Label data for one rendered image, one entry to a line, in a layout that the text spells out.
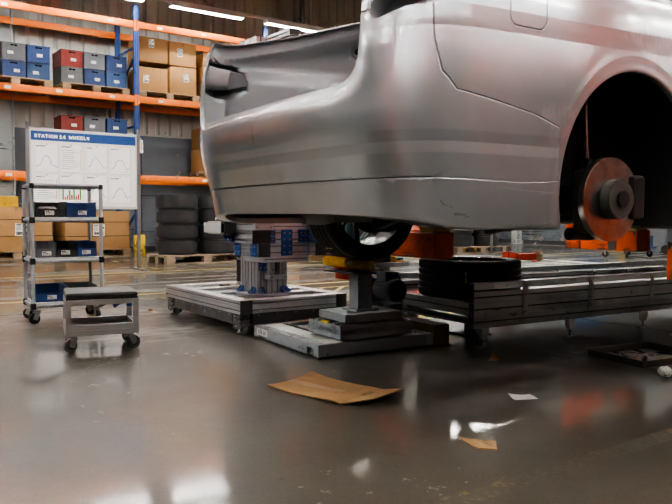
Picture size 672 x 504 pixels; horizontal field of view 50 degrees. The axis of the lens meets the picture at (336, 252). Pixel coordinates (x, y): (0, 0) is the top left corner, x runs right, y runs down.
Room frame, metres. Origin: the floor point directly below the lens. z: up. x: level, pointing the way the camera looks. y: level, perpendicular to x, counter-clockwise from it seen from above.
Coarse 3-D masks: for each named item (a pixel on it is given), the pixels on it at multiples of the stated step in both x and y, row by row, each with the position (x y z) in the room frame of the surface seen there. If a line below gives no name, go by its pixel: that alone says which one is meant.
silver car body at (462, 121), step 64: (384, 0) 2.34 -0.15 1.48; (448, 0) 2.18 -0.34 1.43; (512, 0) 2.30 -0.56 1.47; (576, 0) 2.46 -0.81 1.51; (640, 0) 2.64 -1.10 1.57; (256, 64) 3.79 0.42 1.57; (320, 64) 3.97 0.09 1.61; (384, 64) 2.22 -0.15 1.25; (448, 64) 2.18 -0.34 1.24; (512, 64) 2.30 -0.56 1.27; (576, 64) 2.46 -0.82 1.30; (640, 64) 2.64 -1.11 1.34; (256, 128) 2.81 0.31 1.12; (320, 128) 2.42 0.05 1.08; (384, 128) 2.23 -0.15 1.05; (448, 128) 2.19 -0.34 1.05; (512, 128) 2.31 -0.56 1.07; (576, 128) 2.93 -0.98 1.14; (640, 128) 2.97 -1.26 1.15; (256, 192) 2.98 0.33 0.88; (320, 192) 2.54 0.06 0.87; (384, 192) 2.28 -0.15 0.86; (448, 192) 2.20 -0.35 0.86; (512, 192) 2.31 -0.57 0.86; (576, 192) 2.80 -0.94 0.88; (640, 192) 2.77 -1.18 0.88
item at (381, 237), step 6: (342, 228) 4.01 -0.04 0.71; (354, 228) 4.28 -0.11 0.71; (396, 228) 4.23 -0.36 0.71; (354, 234) 4.28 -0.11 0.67; (372, 234) 4.37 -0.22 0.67; (378, 234) 4.32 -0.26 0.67; (384, 234) 4.27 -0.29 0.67; (390, 234) 4.22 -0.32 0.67; (396, 234) 4.20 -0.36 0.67; (354, 240) 4.05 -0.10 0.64; (366, 240) 4.32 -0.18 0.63; (372, 240) 4.28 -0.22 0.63; (378, 240) 4.23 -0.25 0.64; (384, 240) 4.18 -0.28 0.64; (390, 240) 4.18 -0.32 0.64; (366, 246) 4.09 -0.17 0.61; (372, 246) 4.12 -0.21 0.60; (378, 246) 4.14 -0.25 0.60
